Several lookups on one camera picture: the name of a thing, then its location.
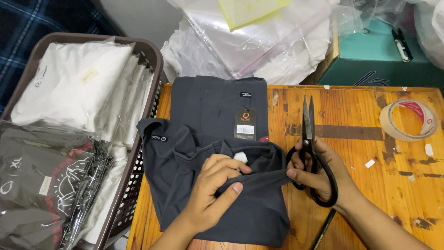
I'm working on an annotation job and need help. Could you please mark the beige tape roll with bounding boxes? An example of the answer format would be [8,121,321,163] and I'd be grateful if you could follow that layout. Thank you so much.
[379,99,438,142]

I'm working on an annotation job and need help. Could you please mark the dark grey folded t-shirt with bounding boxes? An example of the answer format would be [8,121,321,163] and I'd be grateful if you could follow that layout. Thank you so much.
[169,75,270,144]

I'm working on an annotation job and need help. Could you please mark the black white thread snips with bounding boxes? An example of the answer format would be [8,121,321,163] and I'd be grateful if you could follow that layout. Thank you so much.
[392,28,413,63]

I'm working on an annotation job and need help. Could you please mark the yellow paper sheet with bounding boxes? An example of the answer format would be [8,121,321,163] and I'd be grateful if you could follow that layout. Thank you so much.
[218,0,292,31]

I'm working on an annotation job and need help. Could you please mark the large black scissors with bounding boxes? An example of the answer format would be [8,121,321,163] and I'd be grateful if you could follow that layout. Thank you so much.
[285,94,339,208]

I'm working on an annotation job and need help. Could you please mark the dark green pencil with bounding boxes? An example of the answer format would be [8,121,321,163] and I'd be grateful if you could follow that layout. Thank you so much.
[311,208,336,250]

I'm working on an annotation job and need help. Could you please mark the brown plastic basket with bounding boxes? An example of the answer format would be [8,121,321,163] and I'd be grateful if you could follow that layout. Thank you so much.
[0,32,164,250]

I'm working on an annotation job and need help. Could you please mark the dark grey t-shirt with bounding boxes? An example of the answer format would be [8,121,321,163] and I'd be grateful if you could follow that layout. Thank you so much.
[169,75,270,144]
[136,118,295,248]

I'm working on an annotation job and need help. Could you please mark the white plastic bag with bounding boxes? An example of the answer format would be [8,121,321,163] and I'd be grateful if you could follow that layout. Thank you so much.
[406,0,444,71]

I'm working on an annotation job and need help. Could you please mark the heap of clear plastic bags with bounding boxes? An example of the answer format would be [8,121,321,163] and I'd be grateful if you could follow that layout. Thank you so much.
[160,0,340,86]

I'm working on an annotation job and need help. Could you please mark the large white bagged shirt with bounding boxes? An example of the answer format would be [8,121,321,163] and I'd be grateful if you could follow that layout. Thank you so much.
[10,41,136,133]

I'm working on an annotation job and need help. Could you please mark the person's left hand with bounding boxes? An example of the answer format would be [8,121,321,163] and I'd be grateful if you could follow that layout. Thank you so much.
[185,154,252,234]

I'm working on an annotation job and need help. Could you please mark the black cardboard hang tag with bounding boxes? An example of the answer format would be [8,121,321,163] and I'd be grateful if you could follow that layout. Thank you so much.
[234,107,257,141]

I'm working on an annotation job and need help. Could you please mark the teal cardboard box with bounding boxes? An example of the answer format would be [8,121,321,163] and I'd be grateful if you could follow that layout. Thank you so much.
[317,17,444,91]

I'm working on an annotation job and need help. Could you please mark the stack of black packaged shirts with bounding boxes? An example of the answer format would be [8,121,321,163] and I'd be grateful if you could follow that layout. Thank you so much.
[0,120,116,250]

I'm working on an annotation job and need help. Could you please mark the row of white packaged shirts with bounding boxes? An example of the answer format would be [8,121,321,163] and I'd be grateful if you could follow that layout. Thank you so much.
[81,54,155,245]

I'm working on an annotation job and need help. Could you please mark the person's right hand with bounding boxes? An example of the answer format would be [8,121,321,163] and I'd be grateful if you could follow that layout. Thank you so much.
[287,136,353,209]

